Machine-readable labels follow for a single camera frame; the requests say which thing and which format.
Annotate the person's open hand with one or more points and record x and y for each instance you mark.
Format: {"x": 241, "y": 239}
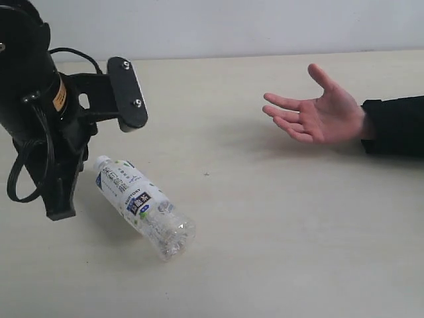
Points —
{"x": 334, "y": 117}

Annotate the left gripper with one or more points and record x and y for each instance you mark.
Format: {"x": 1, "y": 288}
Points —
{"x": 58, "y": 115}

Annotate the Suntory white label bottle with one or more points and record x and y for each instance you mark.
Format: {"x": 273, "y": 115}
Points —
{"x": 144, "y": 206}

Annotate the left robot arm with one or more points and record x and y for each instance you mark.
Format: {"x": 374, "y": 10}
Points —
{"x": 25, "y": 47}

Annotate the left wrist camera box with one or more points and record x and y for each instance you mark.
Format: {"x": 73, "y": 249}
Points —
{"x": 131, "y": 108}

